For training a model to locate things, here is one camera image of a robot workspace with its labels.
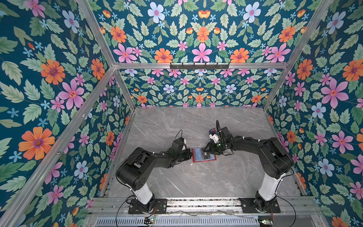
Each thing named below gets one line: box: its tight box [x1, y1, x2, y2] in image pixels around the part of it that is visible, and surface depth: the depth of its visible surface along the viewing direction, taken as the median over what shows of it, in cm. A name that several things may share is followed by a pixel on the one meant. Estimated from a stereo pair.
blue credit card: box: [193, 147, 214, 162], surface depth 93 cm
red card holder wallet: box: [191, 147, 217, 163], surface depth 92 cm
